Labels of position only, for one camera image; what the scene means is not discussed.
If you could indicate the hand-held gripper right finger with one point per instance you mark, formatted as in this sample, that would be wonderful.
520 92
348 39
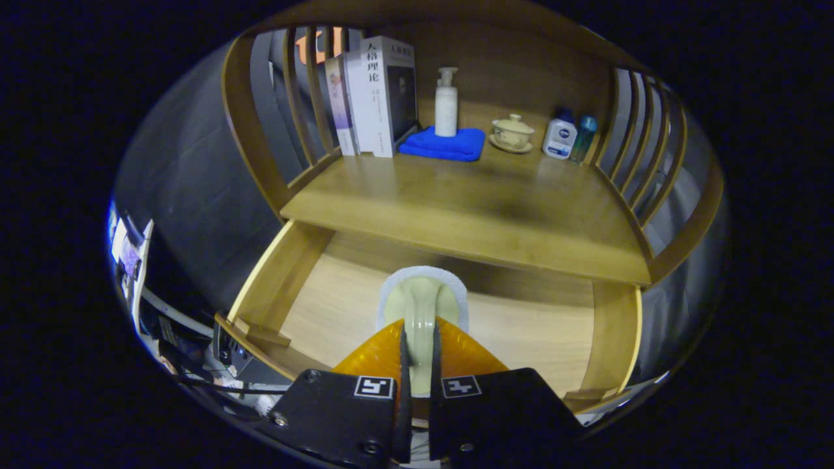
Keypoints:
435 365

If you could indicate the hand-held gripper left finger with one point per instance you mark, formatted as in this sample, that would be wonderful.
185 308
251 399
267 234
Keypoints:
404 417

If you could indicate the pale green sponge brush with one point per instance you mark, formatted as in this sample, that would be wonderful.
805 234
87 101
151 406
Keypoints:
420 299

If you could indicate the wooden drawer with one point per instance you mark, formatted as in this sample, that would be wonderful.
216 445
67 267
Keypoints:
339 306

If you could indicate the wooden countertop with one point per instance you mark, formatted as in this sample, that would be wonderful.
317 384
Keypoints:
488 202

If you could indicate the wooden cabinet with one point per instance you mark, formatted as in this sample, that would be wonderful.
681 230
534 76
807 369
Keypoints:
508 71

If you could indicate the black electronic box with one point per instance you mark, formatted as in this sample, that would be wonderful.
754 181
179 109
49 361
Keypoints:
251 371

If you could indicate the blue folded cloth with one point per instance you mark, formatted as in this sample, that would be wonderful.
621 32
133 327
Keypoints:
443 146

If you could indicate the beige ceramic saucer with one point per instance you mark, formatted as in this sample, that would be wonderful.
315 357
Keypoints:
502 147

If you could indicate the beige lidded ceramic teacup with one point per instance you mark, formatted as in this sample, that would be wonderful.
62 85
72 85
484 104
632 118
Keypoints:
513 132

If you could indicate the white spray bottle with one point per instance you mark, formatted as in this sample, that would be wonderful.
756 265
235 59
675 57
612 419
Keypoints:
446 111

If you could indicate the white lotion bottle blue cap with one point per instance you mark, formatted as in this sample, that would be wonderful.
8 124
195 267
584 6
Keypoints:
559 140

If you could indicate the thick white book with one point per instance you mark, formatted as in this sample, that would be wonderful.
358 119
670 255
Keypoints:
368 111

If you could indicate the teal bottle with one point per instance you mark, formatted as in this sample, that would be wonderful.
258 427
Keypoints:
583 140

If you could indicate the thin purple white book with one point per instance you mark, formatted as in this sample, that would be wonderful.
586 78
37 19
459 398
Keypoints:
342 111

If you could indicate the black backdrop cloth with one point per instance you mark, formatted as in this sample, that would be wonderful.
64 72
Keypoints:
189 182

